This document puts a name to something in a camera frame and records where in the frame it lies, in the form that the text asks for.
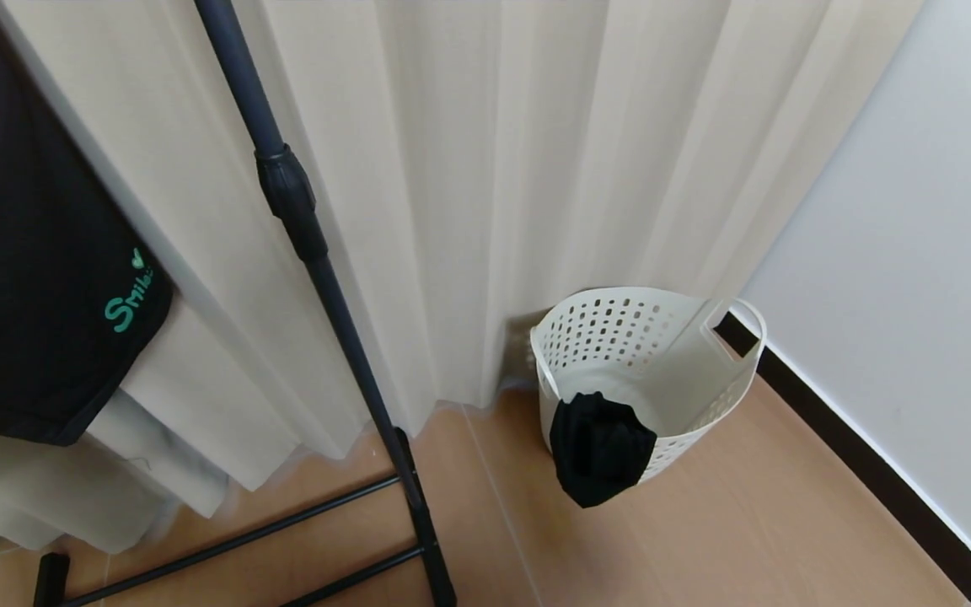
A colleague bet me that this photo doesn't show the black garment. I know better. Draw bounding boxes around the black garment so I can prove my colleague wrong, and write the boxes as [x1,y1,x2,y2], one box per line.
[549,392,659,509]

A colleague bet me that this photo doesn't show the black shorts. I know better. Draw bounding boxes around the black shorts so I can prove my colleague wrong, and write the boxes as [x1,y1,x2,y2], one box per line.
[0,0,174,446]

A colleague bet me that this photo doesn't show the black clothes rack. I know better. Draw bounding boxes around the black clothes rack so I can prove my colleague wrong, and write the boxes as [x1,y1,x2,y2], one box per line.
[35,0,459,607]

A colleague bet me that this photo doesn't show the white laundry basket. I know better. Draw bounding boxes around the white laundry basket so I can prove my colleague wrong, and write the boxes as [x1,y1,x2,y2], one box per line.
[529,287,769,483]

